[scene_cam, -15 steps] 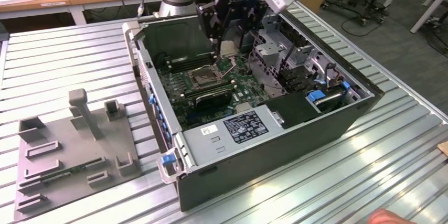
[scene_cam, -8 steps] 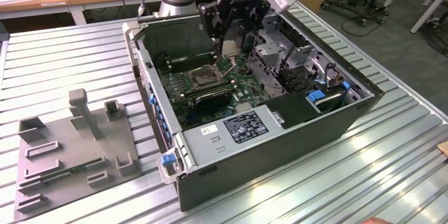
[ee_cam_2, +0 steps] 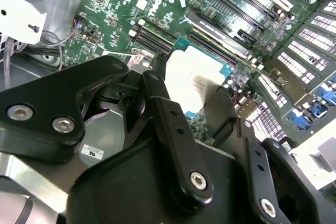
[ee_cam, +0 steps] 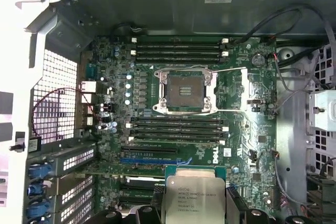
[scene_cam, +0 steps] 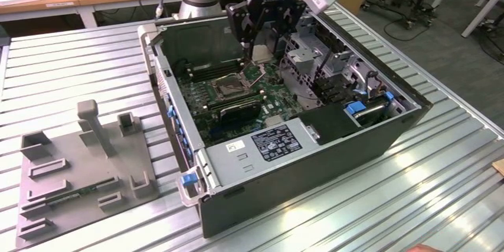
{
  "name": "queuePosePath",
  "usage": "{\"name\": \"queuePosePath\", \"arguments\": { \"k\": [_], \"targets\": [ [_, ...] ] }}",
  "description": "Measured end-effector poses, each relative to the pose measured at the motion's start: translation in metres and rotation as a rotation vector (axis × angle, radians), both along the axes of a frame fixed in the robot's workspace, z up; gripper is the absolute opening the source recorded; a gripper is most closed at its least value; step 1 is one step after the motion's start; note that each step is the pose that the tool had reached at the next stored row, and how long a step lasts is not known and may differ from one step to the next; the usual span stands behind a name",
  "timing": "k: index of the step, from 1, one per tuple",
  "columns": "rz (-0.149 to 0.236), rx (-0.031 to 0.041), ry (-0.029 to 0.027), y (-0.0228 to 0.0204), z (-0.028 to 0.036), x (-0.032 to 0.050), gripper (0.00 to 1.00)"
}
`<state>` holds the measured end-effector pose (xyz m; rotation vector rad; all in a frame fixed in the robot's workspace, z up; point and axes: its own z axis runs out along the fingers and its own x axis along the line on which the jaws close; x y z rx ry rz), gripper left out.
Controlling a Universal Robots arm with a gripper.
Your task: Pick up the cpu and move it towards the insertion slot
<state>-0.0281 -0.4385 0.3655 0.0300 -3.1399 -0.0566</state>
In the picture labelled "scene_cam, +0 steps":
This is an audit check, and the metal socket cover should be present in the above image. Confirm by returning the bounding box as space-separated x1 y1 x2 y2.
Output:
240 62 267 87

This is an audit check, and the blue case latch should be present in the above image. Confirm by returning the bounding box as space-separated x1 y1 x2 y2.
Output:
180 174 199 188

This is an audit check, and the CPU socket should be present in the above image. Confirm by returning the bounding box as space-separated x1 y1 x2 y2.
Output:
211 75 247 102

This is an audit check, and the coloured wire bundle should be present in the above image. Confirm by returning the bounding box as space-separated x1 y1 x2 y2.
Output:
364 73 389 100

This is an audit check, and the open black PC case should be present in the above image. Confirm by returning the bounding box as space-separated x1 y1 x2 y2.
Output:
136 1 433 240

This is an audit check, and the black plastic air shroud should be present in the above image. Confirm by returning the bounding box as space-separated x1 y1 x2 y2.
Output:
297 105 364 146

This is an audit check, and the brown wooden block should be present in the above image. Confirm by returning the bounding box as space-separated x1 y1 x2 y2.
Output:
491 158 504 181

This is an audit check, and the blue disk carrier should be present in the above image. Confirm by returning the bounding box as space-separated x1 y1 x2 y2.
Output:
343 100 368 120

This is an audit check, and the green motherboard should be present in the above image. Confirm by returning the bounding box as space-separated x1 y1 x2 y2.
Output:
172 57 307 146

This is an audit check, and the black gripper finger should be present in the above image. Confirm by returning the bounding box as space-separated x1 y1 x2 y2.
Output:
269 0 307 58
224 0 264 67

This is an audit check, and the green RAM stick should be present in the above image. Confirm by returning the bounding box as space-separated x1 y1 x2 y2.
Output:
43 183 104 205

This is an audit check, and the silver chipset heatsink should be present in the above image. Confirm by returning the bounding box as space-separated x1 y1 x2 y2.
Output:
263 115 287 127

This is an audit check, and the grey parts rack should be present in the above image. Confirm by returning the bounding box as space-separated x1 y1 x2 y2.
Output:
15 100 160 250

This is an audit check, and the metal disk bay cage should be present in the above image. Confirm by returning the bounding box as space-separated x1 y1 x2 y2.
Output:
281 15 357 108

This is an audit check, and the black RAM slot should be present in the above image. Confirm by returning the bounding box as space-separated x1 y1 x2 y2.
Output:
203 94 264 110
189 69 240 82
188 62 241 74

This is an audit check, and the CPU with silver top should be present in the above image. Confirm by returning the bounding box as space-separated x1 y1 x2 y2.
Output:
251 44 273 66

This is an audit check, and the straight black wire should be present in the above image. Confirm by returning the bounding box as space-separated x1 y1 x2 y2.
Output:
316 47 336 75

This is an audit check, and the grey power supply unit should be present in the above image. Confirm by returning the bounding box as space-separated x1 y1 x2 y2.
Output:
199 117 323 194

